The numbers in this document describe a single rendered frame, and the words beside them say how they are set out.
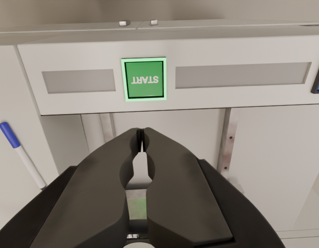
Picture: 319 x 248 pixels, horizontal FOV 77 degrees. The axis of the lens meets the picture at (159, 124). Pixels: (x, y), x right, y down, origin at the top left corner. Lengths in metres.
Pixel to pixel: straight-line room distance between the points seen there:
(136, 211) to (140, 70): 0.38
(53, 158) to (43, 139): 0.04
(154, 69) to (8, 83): 0.19
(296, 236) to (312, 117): 0.44
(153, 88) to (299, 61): 0.19
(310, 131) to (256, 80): 0.32
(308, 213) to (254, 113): 0.56
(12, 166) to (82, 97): 0.17
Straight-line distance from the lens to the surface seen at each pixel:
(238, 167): 0.58
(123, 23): 0.60
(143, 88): 0.27
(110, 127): 0.43
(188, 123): 0.46
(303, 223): 0.93
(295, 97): 0.35
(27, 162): 0.36
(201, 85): 0.28
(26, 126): 0.34
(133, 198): 0.52
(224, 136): 0.48
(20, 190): 0.43
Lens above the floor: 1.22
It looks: 61 degrees down
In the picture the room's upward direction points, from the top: 174 degrees clockwise
